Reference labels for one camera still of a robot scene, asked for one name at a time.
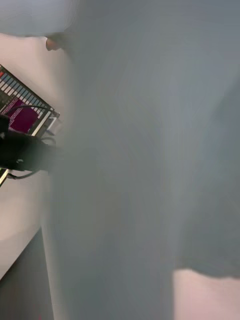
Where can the black device on stand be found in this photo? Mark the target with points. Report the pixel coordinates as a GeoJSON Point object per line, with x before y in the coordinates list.
{"type": "Point", "coordinates": [20, 152]}

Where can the large colourful screen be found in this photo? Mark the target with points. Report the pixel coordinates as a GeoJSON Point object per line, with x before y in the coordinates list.
{"type": "Point", "coordinates": [22, 120]}

